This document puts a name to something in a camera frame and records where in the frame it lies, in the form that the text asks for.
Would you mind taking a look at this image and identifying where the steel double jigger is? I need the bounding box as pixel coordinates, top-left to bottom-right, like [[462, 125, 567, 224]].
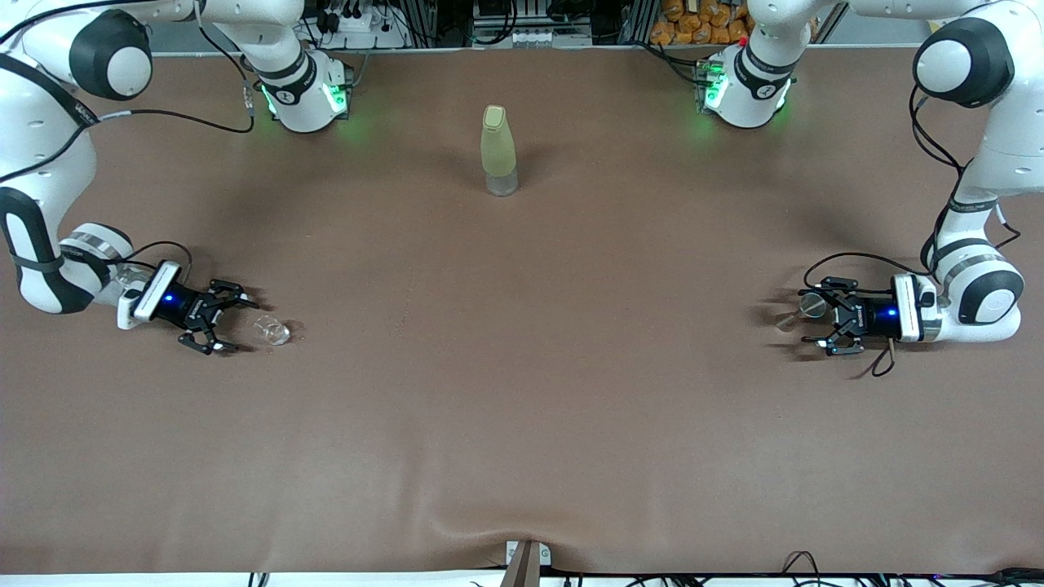
[[775, 293, 826, 333]]

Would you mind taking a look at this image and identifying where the orange bread pile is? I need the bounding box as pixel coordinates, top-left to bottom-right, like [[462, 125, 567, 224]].
[[650, 0, 819, 46]]

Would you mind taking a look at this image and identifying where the white power strip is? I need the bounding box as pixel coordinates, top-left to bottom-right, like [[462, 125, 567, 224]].
[[312, 7, 409, 50]]

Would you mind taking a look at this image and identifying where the yellow-green bottle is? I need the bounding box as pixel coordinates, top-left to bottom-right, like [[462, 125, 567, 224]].
[[480, 104, 520, 197]]

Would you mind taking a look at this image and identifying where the black control box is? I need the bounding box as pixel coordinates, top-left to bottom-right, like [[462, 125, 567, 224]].
[[475, 0, 595, 33]]

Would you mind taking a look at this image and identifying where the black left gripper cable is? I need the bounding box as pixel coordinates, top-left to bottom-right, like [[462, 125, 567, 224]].
[[802, 77, 1024, 378]]

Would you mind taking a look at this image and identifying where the black cable loop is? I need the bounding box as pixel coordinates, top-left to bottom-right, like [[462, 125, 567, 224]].
[[781, 551, 821, 587]]

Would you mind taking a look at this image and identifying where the long black cable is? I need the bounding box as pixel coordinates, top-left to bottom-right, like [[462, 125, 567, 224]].
[[538, 568, 1044, 587]]

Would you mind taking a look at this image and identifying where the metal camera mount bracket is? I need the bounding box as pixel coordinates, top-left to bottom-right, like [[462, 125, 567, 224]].
[[506, 540, 552, 587]]

